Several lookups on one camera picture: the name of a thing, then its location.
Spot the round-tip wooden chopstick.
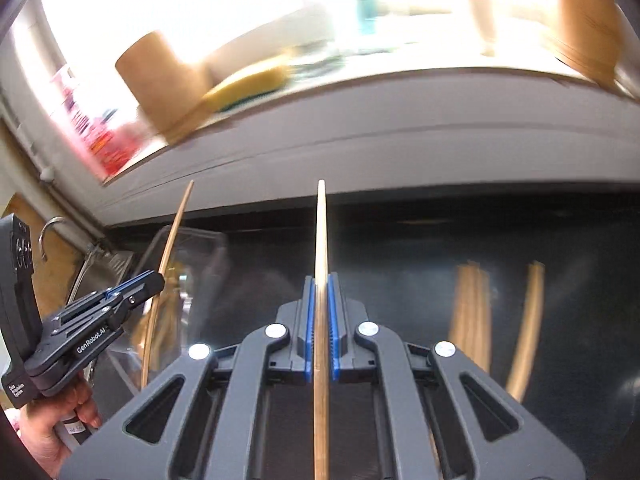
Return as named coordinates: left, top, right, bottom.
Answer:
left=506, top=261, right=544, bottom=402

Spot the person's left hand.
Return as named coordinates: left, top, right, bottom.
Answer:
left=18, top=373, right=102, bottom=479

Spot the clear plastic utensil tray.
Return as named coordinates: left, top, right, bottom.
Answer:
left=99, top=228, right=230, bottom=396

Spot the metal sink faucet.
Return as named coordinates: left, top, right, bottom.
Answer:
left=35, top=216, right=103, bottom=312

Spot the wooden spatula spoon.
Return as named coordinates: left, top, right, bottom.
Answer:
left=150, top=260, right=189, bottom=370

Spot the red printed package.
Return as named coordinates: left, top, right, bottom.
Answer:
left=52, top=64, right=151, bottom=178

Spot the yellow sponge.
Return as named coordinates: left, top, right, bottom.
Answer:
left=201, top=58, right=291, bottom=113

